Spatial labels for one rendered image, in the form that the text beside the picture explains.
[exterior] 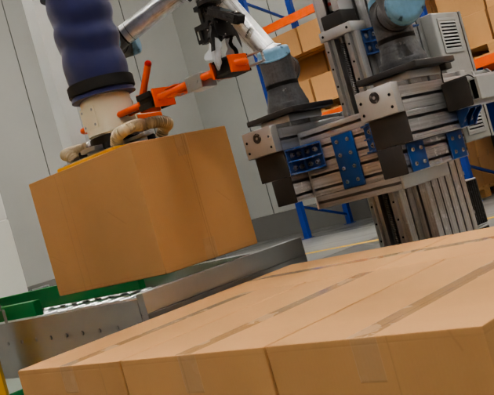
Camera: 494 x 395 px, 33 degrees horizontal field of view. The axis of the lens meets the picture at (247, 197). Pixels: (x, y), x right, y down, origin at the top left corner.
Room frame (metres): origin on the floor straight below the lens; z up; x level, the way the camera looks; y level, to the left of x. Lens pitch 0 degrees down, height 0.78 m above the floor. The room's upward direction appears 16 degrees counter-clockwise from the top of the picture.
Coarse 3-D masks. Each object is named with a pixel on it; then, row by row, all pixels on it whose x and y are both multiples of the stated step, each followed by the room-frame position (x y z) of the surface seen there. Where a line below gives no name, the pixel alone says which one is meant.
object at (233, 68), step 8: (224, 56) 2.32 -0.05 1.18; (232, 56) 2.32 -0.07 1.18; (240, 56) 2.34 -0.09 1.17; (224, 64) 2.34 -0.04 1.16; (232, 64) 2.31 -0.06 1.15; (248, 64) 2.36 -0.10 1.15; (216, 72) 2.36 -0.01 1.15; (224, 72) 2.34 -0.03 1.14; (232, 72) 2.32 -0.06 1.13; (240, 72) 2.36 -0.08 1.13
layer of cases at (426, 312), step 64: (384, 256) 2.12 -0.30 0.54; (448, 256) 1.79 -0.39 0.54; (192, 320) 1.92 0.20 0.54; (256, 320) 1.65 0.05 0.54; (320, 320) 1.46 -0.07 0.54; (384, 320) 1.28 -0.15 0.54; (448, 320) 1.16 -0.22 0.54; (64, 384) 1.77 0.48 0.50; (128, 384) 1.61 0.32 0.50; (192, 384) 1.48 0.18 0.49; (256, 384) 1.37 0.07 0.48; (320, 384) 1.28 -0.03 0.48; (384, 384) 1.19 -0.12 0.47; (448, 384) 1.12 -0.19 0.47
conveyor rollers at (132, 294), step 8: (144, 288) 3.23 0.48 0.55; (104, 296) 3.42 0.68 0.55; (112, 296) 3.33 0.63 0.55; (120, 296) 3.25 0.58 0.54; (128, 296) 3.07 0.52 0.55; (64, 304) 3.60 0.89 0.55; (72, 304) 3.51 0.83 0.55; (80, 304) 3.34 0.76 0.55; (88, 304) 3.25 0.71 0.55; (96, 304) 3.16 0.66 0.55; (48, 312) 3.43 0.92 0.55
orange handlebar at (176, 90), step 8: (240, 64) 2.32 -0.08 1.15; (208, 72) 2.39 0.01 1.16; (168, 88) 2.52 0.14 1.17; (176, 88) 2.49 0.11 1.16; (184, 88) 2.47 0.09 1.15; (160, 96) 2.55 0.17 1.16; (168, 96) 2.52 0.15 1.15; (176, 96) 2.54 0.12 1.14; (136, 104) 2.63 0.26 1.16; (120, 112) 2.69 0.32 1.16; (128, 112) 2.67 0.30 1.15; (136, 112) 2.71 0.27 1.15; (152, 112) 2.97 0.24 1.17; (160, 112) 2.99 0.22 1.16
